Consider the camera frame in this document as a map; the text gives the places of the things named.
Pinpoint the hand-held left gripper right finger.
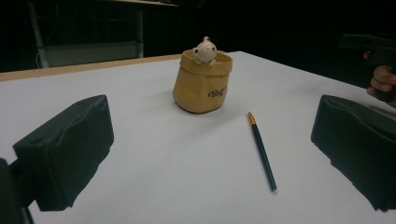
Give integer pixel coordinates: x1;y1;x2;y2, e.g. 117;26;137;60
310;94;396;213

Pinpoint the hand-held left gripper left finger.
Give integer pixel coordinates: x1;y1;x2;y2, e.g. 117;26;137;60
12;94;115;212

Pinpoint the dark teal pen gold tip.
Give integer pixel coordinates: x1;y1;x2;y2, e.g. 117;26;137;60
247;111;278;192

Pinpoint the yellow bag-shaped pen holder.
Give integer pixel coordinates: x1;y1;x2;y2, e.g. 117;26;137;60
172;35;233;114

